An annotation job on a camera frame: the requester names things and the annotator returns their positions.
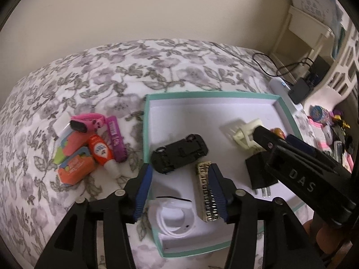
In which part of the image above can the black power adapter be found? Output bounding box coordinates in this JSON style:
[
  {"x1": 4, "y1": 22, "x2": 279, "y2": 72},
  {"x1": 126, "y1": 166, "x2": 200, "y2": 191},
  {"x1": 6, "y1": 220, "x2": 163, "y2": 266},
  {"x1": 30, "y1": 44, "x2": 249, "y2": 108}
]
[{"x1": 245, "y1": 150, "x2": 279, "y2": 197}]

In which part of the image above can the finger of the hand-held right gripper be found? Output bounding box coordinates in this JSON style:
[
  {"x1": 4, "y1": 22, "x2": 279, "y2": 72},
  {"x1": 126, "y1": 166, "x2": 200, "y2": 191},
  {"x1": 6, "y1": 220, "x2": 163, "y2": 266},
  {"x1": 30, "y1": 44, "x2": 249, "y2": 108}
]
[
  {"x1": 253, "y1": 126, "x2": 287, "y2": 153},
  {"x1": 285, "y1": 134, "x2": 334, "y2": 160}
]

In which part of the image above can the black cable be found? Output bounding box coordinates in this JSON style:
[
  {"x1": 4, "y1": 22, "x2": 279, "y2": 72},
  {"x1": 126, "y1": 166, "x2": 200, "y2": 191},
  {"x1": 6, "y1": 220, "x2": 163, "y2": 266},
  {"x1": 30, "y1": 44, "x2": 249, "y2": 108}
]
[{"x1": 252, "y1": 51, "x2": 315, "y2": 86}]

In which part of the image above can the cream nightstand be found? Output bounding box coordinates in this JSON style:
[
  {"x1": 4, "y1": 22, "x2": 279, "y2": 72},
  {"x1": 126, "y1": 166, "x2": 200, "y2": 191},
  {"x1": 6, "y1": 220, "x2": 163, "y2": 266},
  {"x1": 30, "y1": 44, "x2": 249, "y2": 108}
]
[{"x1": 269, "y1": 6, "x2": 335, "y2": 85}]

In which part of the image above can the black gold patterned box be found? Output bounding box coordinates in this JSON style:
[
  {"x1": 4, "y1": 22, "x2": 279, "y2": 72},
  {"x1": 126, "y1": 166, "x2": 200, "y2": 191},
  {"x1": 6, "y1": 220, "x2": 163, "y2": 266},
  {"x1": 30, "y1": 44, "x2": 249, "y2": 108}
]
[{"x1": 195, "y1": 161, "x2": 223, "y2": 222}]

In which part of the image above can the pink smart band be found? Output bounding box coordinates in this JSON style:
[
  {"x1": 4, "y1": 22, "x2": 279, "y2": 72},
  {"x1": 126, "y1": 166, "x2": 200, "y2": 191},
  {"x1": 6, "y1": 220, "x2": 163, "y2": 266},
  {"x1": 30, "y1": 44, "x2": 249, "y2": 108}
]
[{"x1": 70, "y1": 113, "x2": 107, "y2": 133}]

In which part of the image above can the orange small box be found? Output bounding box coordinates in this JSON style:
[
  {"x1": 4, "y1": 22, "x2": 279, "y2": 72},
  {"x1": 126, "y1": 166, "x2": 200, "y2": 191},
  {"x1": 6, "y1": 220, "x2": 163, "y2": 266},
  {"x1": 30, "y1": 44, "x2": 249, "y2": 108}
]
[{"x1": 57, "y1": 147, "x2": 94, "y2": 185}]

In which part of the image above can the colourful round item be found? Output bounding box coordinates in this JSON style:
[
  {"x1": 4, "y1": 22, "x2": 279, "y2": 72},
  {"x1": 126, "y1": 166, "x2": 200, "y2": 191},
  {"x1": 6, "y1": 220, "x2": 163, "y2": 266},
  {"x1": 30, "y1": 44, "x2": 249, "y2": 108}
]
[{"x1": 311, "y1": 105, "x2": 330, "y2": 122}]

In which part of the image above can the black toy car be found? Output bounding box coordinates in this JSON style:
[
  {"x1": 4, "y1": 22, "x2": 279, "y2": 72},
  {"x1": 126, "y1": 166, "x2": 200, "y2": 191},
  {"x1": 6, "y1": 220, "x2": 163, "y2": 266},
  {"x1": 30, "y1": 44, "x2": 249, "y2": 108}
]
[{"x1": 151, "y1": 134, "x2": 209, "y2": 174}]

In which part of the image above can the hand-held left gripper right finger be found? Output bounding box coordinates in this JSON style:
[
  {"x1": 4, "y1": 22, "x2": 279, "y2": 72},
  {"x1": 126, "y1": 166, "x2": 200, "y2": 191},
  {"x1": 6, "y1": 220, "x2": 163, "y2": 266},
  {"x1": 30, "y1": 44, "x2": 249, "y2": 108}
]
[{"x1": 209, "y1": 163, "x2": 326, "y2": 269}]

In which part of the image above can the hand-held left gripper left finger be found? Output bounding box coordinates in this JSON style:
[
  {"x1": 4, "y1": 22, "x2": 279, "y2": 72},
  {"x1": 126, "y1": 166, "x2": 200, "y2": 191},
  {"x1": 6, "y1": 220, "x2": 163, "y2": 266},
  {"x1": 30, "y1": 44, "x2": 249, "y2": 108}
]
[{"x1": 34, "y1": 163, "x2": 154, "y2": 269}]

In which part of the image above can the orange small bottle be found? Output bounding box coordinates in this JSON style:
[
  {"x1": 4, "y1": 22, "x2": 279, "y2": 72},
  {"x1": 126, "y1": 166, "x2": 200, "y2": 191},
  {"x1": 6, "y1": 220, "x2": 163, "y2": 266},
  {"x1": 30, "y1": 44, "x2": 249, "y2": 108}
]
[{"x1": 88, "y1": 134, "x2": 120, "y2": 178}]

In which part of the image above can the white smart band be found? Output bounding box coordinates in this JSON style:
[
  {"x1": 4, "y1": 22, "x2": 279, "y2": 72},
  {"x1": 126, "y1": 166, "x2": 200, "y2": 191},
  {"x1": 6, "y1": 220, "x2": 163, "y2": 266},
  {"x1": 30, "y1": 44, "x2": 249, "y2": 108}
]
[{"x1": 148, "y1": 199, "x2": 195, "y2": 237}]

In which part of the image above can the pink white cloth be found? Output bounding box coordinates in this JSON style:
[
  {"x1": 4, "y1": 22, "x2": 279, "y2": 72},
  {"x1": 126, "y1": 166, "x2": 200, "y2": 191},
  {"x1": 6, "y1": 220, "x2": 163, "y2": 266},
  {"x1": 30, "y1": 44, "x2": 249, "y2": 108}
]
[{"x1": 309, "y1": 118, "x2": 334, "y2": 152}]

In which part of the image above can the white patterned box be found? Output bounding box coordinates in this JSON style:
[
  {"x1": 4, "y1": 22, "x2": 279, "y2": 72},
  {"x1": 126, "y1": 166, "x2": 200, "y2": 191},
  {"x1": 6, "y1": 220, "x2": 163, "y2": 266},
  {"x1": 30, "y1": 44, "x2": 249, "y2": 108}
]
[{"x1": 286, "y1": 0, "x2": 337, "y2": 31}]

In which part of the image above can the floral grey white blanket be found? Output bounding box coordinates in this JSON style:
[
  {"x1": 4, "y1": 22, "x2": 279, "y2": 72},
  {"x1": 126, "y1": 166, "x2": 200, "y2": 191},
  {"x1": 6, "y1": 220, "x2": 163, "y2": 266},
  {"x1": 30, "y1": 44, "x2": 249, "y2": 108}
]
[{"x1": 0, "y1": 39, "x2": 309, "y2": 269}]

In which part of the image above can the cream plastic toy rack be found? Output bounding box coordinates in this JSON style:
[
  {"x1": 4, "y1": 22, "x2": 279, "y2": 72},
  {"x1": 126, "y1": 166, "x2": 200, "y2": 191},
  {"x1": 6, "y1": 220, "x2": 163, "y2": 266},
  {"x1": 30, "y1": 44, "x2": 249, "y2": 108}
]
[{"x1": 220, "y1": 118, "x2": 264, "y2": 153}]

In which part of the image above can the black power bank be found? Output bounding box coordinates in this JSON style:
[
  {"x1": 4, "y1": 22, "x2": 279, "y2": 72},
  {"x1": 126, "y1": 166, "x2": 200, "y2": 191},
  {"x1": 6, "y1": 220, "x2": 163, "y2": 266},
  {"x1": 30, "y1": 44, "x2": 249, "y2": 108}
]
[{"x1": 288, "y1": 78, "x2": 311, "y2": 105}]

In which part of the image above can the pink blue green toy knife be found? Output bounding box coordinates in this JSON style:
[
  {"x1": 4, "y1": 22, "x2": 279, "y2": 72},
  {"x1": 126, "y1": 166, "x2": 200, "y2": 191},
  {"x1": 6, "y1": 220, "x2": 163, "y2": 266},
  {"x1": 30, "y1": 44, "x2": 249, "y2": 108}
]
[{"x1": 54, "y1": 130, "x2": 90, "y2": 165}]

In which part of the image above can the teal white shallow box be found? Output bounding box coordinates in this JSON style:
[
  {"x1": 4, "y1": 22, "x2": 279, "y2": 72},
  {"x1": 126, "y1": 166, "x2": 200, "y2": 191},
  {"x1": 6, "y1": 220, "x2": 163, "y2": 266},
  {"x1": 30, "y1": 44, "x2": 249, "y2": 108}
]
[{"x1": 143, "y1": 91, "x2": 305, "y2": 258}]

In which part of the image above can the white charger cube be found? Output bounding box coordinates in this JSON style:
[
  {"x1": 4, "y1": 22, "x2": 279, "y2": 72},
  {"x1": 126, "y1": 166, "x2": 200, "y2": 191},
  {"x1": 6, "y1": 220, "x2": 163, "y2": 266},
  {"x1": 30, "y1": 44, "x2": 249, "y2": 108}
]
[{"x1": 54, "y1": 119, "x2": 74, "y2": 139}]

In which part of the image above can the purple lip balm tube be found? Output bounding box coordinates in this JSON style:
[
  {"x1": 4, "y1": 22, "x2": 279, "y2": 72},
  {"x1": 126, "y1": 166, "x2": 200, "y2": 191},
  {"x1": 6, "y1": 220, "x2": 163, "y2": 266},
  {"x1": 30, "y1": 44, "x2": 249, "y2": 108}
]
[{"x1": 107, "y1": 116, "x2": 129, "y2": 163}]

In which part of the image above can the white oblong device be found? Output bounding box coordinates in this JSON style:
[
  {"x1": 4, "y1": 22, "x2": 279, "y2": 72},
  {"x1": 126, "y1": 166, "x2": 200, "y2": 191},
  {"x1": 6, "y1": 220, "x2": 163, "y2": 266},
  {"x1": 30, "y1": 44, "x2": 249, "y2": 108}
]
[{"x1": 269, "y1": 78, "x2": 303, "y2": 113}]

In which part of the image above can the white lattice furniture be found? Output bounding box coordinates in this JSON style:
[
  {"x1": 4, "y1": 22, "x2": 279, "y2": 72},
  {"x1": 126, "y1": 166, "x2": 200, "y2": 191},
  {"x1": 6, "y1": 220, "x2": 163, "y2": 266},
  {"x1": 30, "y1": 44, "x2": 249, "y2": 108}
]
[{"x1": 317, "y1": 28, "x2": 359, "y2": 107}]

